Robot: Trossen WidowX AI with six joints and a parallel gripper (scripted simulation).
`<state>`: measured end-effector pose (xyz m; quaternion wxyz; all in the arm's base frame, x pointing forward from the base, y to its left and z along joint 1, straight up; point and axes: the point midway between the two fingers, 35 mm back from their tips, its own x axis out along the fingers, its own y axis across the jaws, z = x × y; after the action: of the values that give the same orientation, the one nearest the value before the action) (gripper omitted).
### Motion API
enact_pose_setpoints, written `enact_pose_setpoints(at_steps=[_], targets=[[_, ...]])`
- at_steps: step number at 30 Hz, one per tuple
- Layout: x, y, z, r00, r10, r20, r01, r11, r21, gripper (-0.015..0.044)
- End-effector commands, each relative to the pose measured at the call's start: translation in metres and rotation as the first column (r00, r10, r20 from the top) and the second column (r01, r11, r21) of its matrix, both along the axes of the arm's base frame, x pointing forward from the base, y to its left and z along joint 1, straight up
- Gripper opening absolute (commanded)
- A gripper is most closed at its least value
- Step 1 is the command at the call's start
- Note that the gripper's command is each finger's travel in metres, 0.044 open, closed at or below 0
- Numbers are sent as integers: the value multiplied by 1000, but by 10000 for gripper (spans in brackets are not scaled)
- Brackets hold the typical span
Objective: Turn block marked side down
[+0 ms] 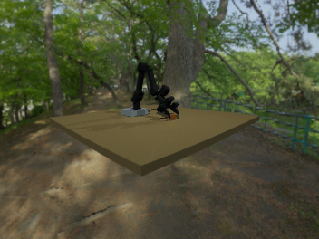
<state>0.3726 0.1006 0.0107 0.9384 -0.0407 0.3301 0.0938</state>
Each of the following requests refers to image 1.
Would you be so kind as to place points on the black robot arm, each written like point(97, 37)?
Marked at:
point(154, 88)

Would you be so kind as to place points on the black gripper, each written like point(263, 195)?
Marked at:
point(163, 108)

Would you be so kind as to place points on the brown block with black square face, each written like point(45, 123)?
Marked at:
point(173, 117)

